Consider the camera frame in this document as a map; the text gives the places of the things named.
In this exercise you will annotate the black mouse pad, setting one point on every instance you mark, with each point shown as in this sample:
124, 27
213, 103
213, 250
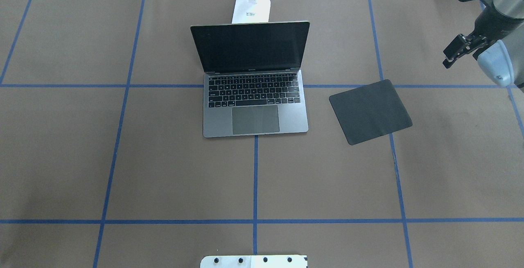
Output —
370, 111

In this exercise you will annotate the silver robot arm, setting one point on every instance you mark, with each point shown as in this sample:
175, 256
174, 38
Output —
497, 42

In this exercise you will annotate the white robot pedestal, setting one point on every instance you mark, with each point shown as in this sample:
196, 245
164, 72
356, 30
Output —
255, 261

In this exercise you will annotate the white desk lamp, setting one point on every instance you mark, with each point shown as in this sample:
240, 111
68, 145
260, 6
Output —
251, 11

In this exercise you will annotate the grey laptop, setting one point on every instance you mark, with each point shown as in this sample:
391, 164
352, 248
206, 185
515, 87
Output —
253, 84

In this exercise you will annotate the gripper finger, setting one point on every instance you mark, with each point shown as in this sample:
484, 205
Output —
455, 49

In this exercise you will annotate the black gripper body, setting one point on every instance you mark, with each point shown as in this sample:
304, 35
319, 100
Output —
492, 25

